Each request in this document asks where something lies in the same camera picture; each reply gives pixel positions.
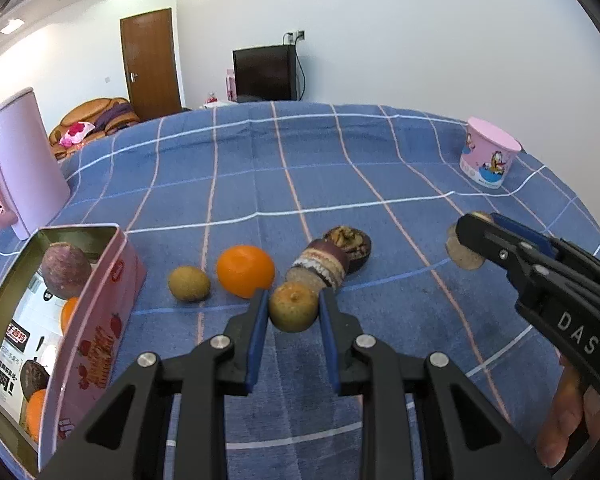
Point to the purple passion fruit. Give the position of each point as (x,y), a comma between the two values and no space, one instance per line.
(65,270)

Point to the striped cylindrical toy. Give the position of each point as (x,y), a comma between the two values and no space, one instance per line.
(317,265)

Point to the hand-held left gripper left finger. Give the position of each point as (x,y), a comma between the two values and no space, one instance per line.
(256,355)

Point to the pink cartoon cup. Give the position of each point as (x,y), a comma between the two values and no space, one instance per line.
(490,155)

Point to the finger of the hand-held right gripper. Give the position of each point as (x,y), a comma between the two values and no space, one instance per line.
(525,235)
(485,240)

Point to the brown green kiwi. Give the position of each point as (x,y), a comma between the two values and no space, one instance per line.
(189,283)

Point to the pink tin box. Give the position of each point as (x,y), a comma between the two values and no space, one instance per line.
(100,340)

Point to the pink floral cushion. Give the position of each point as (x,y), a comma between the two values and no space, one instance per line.
(77,132)

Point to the pink electric kettle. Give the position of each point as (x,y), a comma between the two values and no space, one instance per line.
(22,160)

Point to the black television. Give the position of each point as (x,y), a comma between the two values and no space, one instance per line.
(265,74)

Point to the yellow green round fruit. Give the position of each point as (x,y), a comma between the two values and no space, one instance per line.
(293,306)

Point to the person's right hand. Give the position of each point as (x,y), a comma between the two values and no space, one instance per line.
(565,410)

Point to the brown wooden door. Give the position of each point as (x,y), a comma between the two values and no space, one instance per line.
(152,60)

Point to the square ceiling light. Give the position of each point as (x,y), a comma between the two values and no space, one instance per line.
(10,25)

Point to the dark purple round fruit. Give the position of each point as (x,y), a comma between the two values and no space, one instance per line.
(34,376)

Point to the dark cut fruit half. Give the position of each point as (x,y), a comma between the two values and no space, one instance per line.
(352,246)

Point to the white television stand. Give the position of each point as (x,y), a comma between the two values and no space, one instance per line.
(212,103)

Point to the purple cloth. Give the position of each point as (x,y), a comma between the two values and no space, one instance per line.
(112,115)

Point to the white wall socket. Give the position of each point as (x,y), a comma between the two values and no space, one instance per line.
(296,36)

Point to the tan brown round fruit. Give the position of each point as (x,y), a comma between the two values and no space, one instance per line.
(460,255)

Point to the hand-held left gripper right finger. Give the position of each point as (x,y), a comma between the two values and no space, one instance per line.
(330,350)

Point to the brown leather sofa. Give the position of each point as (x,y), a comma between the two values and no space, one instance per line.
(87,110)

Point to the tall pink box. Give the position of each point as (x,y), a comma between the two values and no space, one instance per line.
(231,85)

